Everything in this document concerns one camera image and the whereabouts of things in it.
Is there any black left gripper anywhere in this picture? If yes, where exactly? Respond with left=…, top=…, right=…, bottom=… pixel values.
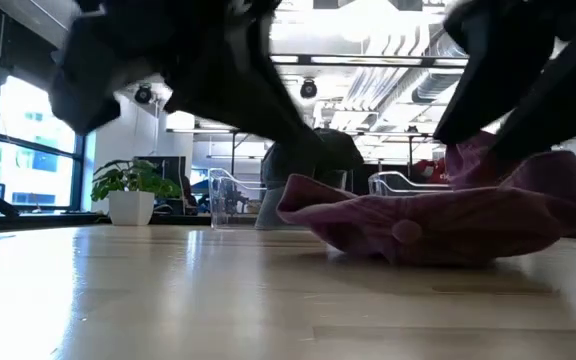
left=49, top=0, right=328, bottom=166

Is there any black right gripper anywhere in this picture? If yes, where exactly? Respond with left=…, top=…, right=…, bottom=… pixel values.
left=432, top=0, right=576, bottom=169

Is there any black ceiling spotlight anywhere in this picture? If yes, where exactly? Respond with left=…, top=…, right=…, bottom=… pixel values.
left=299, top=78, right=319, bottom=100
left=134, top=84, right=154, bottom=105

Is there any clear plastic bin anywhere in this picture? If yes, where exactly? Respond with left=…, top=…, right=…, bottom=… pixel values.
left=207, top=167, right=349, bottom=231
left=367, top=170, right=454, bottom=197

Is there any black background monitor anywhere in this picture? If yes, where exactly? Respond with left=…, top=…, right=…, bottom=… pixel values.
left=135, top=155, right=188, bottom=201

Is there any long ceiling light bar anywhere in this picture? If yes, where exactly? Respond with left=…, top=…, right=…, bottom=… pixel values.
left=270, top=53, right=469, bottom=69

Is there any person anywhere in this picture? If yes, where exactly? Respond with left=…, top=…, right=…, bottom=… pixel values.
left=411, top=158, right=450, bottom=185

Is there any green plant in white pot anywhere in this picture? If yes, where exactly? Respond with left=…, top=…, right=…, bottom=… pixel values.
left=90, top=158, right=183, bottom=227

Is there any large window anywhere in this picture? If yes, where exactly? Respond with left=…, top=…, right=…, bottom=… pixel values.
left=0, top=74, right=85, bottom=212

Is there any silver ventilation duct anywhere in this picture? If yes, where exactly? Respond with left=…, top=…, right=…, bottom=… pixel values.
left=410, top=32, right=469, bottom=105

